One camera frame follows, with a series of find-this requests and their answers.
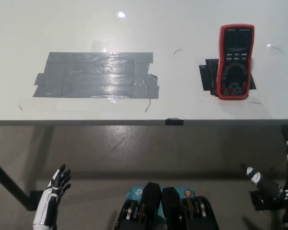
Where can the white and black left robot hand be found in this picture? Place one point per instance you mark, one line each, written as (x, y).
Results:
(46, 206)

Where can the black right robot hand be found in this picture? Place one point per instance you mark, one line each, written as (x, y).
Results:
(266, 185)

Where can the black diagonal table leg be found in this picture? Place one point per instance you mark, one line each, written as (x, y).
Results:
(7, 180)

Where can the grey duct tape patch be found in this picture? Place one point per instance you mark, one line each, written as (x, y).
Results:
(96, 76)

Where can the small black tape strip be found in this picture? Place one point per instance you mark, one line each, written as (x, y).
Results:
(174, 121)

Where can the black tape patch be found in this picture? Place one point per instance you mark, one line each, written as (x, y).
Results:
(207, 76)

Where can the red digital multimeter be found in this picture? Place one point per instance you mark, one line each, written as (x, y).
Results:
(235, 72)

